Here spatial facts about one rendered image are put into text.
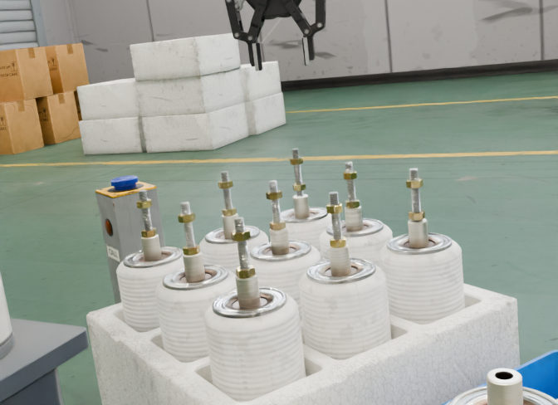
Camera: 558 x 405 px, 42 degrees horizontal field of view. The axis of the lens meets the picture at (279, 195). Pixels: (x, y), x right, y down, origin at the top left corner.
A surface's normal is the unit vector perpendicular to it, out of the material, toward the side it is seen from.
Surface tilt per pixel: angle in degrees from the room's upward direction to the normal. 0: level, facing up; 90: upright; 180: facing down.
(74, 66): 90
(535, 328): 0
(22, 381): 91
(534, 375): 88
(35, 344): 0
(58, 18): 90
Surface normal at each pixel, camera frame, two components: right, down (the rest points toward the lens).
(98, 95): -0.42, 0.25
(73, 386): -0.11, -0.97
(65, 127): 0.89, 0.00
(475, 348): 0.56, 0.12
